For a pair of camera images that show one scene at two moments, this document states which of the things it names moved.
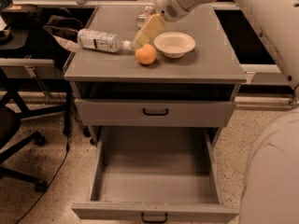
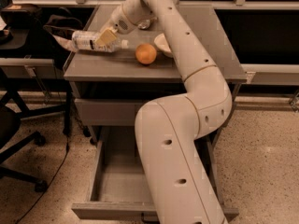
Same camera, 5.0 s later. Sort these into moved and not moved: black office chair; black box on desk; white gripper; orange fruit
Moved: white gripper
Not moved: black box on desk; black office chair; orange fruit
